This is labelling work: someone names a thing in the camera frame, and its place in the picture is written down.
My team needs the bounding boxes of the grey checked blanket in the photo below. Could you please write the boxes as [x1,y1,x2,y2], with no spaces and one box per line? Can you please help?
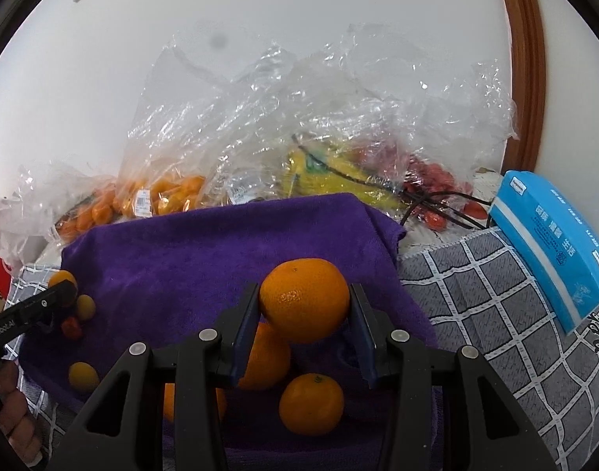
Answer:
[5,228,599,471]

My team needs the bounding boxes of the bunch of yellow bananas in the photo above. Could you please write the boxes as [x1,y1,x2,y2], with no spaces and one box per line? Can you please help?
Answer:
[279,143,408,213]

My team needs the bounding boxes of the small clear plastic bag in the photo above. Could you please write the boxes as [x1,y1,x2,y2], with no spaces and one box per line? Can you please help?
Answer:
[0,161,120,247]

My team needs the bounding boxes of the person's left hand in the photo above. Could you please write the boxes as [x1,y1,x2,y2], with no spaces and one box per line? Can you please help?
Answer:
[0,359,44,467]

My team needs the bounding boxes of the large clear plastic bag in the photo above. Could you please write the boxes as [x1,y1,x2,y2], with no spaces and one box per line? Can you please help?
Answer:
[127,24,521,229]

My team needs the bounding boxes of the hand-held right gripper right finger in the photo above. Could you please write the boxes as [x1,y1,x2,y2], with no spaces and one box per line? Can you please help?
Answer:
[349,283,560,471]

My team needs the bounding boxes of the brown wooden frame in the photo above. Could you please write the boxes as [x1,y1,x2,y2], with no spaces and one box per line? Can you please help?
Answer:
[493,0,548,175]

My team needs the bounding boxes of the small orange kumquat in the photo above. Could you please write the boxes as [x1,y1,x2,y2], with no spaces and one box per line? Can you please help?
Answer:
[48,270,79,300]

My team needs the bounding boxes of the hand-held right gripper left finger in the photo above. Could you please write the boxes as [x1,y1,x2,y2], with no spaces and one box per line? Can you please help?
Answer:
[47,282,261,471]

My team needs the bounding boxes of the blue tissue box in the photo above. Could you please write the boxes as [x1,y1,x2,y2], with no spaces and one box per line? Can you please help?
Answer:
[488,170,599,334]

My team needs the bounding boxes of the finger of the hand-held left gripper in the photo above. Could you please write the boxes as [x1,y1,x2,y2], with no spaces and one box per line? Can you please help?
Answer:
[33,279,79,333]

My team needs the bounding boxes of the pile of red cherry tomatoes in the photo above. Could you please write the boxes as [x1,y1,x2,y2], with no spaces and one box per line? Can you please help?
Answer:
[353,147,488,230]

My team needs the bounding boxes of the purple towel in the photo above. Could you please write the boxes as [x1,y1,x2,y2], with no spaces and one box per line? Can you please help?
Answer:
[20,192,445,471]

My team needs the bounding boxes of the black cable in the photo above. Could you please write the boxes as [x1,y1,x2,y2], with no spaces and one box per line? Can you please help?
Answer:
[400,189,494,230]

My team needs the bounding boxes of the pile of bagged mandarins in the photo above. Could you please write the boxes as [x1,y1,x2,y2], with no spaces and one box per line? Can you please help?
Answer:
[57,187,119,236]

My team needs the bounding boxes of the large orange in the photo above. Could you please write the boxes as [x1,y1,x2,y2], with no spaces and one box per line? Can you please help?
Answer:
[238,321,291,391]
[162,383,228,424]
[279,373,345,436]
[259,257,352,345]

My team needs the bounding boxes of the small yellow round fruit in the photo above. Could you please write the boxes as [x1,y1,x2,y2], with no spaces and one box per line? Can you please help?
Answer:
[68,361,100,393]
[76,294,97,321]

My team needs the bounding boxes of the labelled pack of kumquats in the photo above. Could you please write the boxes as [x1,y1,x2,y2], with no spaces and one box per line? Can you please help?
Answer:
[115,175,207,217]

